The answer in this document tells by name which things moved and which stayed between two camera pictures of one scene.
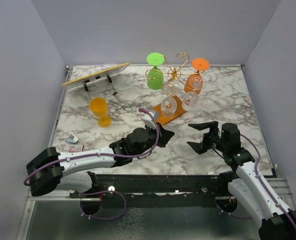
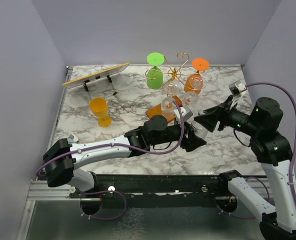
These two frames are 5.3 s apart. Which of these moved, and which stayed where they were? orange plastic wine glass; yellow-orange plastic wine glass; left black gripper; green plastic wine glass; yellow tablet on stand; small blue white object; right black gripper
Moved: right black gripper; left black gripper
Stayed: small blue white object; yellow-orange plastic wine glass; yellow tablet on stand; green plastic wine glass; orange plastic wine glass
